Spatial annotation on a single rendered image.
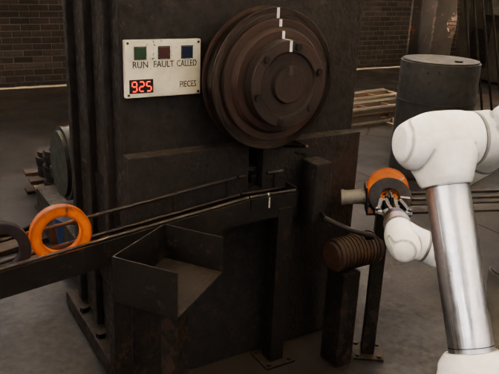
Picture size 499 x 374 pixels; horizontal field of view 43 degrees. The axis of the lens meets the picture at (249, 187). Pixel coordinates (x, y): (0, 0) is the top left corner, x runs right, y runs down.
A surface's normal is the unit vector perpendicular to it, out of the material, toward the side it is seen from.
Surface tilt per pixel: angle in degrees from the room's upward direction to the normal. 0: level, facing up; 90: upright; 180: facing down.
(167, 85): 90
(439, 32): 90
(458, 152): 67
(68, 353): 0
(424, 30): 90
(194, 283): 5
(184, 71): 90
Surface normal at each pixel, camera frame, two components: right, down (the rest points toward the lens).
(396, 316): 0.04, -0.94
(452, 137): 0.25, -0.02
